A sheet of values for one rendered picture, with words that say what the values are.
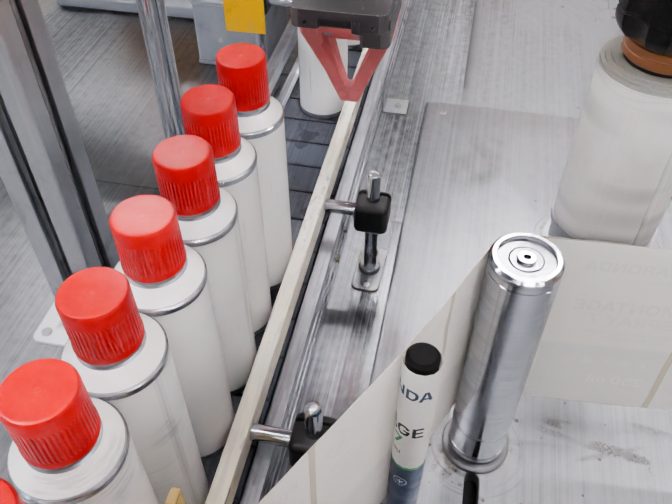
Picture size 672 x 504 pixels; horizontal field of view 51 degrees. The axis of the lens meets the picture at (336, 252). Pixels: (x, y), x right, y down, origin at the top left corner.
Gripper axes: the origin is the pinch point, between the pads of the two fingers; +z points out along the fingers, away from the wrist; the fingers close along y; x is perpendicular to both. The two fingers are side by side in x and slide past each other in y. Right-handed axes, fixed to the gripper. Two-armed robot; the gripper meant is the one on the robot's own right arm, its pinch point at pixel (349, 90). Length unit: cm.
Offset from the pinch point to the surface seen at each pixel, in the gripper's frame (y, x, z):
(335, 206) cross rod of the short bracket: -1.9, 0.8, 10.7
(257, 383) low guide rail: -21.2, 2.5, 9.9
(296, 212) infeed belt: -0.2, 4.8, 13.7
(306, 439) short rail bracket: -25.0, -1.8, 9.4
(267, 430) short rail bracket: -24.4, 1.0, 10.3
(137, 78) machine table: 26.1, 32.2, 19.1
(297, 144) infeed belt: 9.9, 7.0, 13.8
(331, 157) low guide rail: 4.1, 2.3, 10.2
